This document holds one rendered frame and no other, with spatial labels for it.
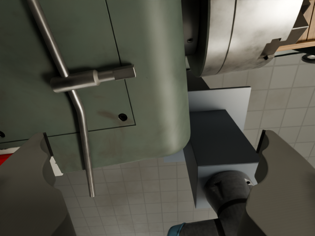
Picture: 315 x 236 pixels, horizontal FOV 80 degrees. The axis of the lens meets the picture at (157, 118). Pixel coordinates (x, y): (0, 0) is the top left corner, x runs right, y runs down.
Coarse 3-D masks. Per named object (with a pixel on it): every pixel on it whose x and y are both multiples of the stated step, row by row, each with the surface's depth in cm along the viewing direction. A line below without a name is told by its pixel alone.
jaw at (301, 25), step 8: (304, 0) 31; (304, 8) 32; (296, 24) 30; (304, 24) 30; (296, 32) 30; (272, 40) 29; (288, 40) 32; (296, 40) 32; (264, 48) 31; (272, 48) 31; (264, 56) 33
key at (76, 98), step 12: (36, 0) 21; (36, 12) 21; (48, 24) 22; (48, 36) 23; (48, 48) 23; (60, 60) 24; (60, 72) 25; (72, 96) 27; (84, 120) 29; (84, 132) 30; (84, 144) 31; (84, 156) 32
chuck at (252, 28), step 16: (240, 0) 24; (256, 0) 24; (272, 0) 24; (288, 0) 24; (240, 16) 26; (256, 16) 26; (272, 16) 26; (288, 16) 26; (240, 32) 27; (256, 32) 27; (272, 32) 27; (288, 32) 28; (240, 48) 29; (256, 48) 30; (224, 64) 33; (240, 64) 34; (256, 64) 34
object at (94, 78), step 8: (80, 72) 25; (88, 72) 25; (96, 72) 25; (104, 72) 25; (112, 72) 25; (120, 72) 25; (128, 72) 25; (56, 80) 25; (64, 80) 25; (72, 80) 25; (80, 80) 25; (88, 80) 25; (96, 80) 25; (104, 80) 25; (56, 88) 25; (64, 88) 25; (72, 88) 26; (80, 88) 26
